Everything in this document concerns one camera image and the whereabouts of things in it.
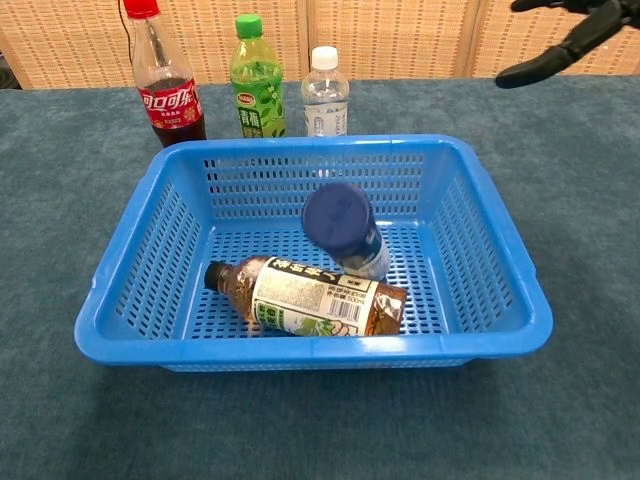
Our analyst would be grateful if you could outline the green tea bottle green cap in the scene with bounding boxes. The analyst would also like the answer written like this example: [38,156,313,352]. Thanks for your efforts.
[229,13,289,140]

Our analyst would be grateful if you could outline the clear water bottle white cap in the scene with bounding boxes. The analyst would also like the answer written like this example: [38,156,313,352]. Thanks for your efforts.
[300,45,350,138]

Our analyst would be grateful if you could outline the brown tea bottle black cap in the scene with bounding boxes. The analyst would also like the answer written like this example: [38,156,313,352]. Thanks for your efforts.
[203,255,409,339]

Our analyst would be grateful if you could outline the cola bottle red cap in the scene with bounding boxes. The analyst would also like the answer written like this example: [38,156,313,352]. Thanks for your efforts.
[122,0,208,149]

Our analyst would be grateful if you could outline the woven bamboo folding screen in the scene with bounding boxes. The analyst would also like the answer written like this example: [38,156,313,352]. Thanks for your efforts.
[0,0,640,91]

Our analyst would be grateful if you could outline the dark teal table mat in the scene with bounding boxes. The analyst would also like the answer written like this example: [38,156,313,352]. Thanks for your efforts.
[0,74,640,480]

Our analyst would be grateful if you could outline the blue perforated plastic basket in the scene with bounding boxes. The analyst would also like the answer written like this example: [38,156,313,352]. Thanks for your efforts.
[73,133,555,374]

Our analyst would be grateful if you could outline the blue-capped white bottle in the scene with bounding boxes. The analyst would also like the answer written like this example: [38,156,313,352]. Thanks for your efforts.
[301,182,392,282]

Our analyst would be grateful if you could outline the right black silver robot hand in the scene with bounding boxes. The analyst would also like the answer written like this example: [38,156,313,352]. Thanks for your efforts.
[494,0,640,90]

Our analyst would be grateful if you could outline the thin black hanging cable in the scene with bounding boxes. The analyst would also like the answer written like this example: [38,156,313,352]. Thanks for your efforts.
[117,0,136,86]

